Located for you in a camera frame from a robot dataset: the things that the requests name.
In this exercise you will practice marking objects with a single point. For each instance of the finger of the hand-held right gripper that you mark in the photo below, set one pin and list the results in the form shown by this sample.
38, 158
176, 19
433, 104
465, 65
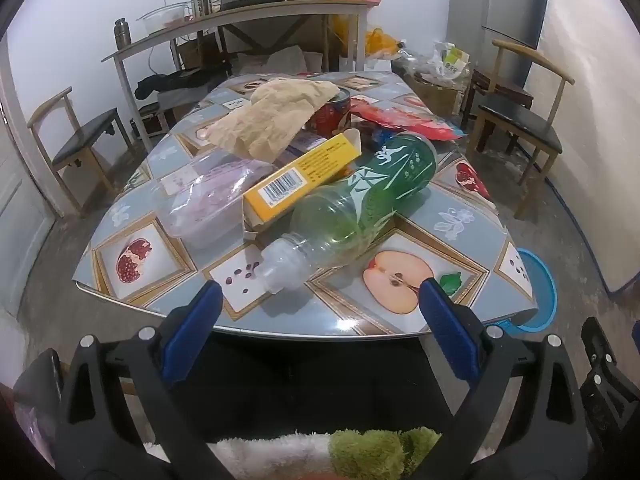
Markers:
602, 375

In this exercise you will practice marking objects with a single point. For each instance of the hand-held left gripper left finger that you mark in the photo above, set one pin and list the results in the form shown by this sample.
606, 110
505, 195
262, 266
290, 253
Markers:
196, 317

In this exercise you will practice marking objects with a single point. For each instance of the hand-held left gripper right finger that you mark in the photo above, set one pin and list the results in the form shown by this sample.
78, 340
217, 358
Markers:
445, 332

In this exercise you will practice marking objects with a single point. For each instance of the clear plastic container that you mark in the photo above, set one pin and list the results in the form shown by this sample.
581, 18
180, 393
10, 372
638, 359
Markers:
200, 210

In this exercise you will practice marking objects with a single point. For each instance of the green label plastic bottle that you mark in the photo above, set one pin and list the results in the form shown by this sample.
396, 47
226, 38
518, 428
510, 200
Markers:
390, 170

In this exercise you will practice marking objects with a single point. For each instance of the yellow cardboard box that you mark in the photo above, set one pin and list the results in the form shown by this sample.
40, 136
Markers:
300, 175

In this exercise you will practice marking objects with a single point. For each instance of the blue wrapper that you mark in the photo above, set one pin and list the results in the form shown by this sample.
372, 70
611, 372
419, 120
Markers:
384, 136

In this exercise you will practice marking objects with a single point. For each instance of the red snack packet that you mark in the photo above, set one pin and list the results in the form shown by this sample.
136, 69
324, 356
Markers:
410, 122

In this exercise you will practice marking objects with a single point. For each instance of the brown paper bag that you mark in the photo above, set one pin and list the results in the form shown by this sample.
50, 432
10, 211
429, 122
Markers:
270, 115

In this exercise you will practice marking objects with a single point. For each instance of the fruit print tablecloth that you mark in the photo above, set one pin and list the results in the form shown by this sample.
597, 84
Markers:
450, 210

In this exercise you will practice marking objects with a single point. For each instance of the white green fluffy garment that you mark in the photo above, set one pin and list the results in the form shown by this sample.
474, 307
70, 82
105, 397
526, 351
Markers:
300, 455

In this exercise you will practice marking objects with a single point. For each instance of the small blue box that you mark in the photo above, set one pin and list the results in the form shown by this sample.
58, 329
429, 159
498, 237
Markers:
305, 142

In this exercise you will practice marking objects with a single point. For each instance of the white door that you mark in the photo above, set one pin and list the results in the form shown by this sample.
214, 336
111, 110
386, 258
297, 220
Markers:
20, 200

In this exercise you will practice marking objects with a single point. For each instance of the wooden chair black seat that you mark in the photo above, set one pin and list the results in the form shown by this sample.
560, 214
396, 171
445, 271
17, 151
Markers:
85, 135
520, 122

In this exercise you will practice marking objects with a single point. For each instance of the large cardboard box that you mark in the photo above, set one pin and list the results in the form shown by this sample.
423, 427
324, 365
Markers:
440, 97

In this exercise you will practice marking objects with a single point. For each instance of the black clothing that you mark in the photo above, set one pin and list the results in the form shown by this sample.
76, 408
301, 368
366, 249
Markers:
180, 80

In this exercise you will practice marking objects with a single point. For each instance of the red cartoon tin can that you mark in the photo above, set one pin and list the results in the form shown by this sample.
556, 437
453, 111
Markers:
332, 112

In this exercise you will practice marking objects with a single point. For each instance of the dark wooden chair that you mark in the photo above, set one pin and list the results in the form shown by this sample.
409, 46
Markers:
500, 87

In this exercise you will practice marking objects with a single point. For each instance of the small cardboard box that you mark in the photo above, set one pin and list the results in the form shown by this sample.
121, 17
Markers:
192, 52

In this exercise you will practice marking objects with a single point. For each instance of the white sack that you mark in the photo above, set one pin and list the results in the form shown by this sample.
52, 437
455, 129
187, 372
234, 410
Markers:
270, 62

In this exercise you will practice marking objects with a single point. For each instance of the clear plastic bags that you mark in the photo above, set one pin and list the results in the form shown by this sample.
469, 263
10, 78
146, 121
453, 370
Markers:
425, 62

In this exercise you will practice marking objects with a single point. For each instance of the green white carton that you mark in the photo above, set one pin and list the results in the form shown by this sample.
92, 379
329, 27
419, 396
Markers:
456, 60

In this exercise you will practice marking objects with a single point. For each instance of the metal thermos flask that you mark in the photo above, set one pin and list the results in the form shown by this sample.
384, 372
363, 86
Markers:
122, 35

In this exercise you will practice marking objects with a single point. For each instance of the yellow plastic bag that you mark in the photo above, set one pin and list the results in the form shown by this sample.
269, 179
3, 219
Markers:
380, 42

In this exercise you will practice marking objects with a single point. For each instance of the grey wooden side table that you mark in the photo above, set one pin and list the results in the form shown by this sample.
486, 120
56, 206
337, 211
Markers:
250, 12

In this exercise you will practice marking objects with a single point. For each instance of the metal canister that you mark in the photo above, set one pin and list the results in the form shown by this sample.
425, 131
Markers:
201, 2

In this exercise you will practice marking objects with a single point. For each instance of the grey refrigerator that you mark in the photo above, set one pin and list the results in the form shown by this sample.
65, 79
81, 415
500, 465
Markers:
515, 0

